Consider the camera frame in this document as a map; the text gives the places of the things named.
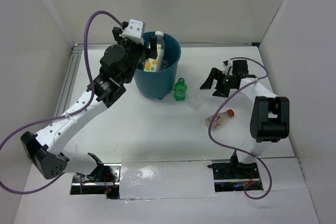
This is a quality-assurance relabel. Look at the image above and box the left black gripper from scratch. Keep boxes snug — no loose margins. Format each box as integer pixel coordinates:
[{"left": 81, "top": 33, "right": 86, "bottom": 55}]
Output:
[{"left": 113, "top": 29, "right": 158, "bottom": 84}]

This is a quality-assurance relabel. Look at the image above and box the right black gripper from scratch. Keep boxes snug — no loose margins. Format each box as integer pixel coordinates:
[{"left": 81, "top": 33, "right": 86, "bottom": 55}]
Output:
[{"left": 200, "top": 67, "right": 236, "bottom": 98}]

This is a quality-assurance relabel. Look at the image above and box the pineapple juice labelled bottle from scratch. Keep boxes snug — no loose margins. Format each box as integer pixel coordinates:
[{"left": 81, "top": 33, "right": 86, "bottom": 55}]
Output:
[{"left": 143, "top": 31, "right": 166, "bottom": 72}]

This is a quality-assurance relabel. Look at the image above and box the crushed clear plastic bottle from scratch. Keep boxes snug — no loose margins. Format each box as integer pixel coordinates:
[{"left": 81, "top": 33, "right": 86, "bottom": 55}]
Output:
[{"left": 138, "top": 59, "right": 170, "bottom": 72}]

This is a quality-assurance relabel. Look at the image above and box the clear bottle white cap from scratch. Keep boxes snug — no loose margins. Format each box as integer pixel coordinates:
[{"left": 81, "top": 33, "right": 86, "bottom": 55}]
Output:
[{"left": 187, "top": 90, "right": 207, "bottom": 110}]

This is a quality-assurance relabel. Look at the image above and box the green plastic bottle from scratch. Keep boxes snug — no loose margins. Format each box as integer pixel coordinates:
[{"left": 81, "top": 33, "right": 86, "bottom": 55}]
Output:
[{"left": 174, "top": 78, "right": 187, "bottom": 101}]

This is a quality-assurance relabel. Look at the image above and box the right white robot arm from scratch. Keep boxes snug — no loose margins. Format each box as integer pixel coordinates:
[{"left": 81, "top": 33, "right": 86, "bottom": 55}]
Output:
[{"left": 200, "top": 57, "right": 290, "bottom": 178}]

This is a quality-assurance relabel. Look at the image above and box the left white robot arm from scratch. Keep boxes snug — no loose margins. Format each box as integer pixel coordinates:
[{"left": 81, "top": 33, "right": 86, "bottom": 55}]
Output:
[{"left": 20, "top": 27, "right": 157, "bottom": 179}]

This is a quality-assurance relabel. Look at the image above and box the teal plastic bin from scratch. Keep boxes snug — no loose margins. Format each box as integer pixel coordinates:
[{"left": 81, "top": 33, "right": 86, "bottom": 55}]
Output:
[{"left": 134, "top": 33, "right": 181, "bottom": 100}]

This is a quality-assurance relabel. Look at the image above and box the small bottle red cap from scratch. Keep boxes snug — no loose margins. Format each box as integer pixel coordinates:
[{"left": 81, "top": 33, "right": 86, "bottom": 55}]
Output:
[{"left": 205, "top": 109, "right": 235, "bottom": 131}]

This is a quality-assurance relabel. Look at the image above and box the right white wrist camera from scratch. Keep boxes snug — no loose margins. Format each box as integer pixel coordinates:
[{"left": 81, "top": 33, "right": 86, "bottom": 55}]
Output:
[{"left": 223, "top": 60, "right": 233, "bottom": 76}]

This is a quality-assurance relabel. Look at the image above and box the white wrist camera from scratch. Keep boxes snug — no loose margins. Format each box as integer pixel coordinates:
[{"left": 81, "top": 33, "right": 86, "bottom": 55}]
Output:
[
  {"left": 121, "top": 19, "right": 145, "bottom": 45},
  {"left": 223, "top": 60, "right": 233, "bottom": 76}
]

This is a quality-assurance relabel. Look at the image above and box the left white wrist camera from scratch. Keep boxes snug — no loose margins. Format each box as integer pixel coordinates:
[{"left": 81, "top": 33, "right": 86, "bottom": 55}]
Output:
[{"left": 121, "top": 19, "right": 145, "bottom": 45}]

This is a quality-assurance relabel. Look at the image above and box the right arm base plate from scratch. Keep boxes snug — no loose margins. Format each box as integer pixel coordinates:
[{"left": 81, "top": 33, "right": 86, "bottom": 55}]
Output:
[{"left": 207, "top": 161, "right": 263, "bottom": 193}]

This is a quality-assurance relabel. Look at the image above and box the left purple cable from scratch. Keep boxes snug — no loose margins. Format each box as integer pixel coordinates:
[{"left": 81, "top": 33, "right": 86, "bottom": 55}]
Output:
[{"left": 0, "top": 10, "right": 124, "bottom": 195}]

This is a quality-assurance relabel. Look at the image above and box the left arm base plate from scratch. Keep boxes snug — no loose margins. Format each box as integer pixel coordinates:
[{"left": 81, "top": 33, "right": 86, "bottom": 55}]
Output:
[{"left": 70, "top": 163, "right": 122, "bottom": 199}]

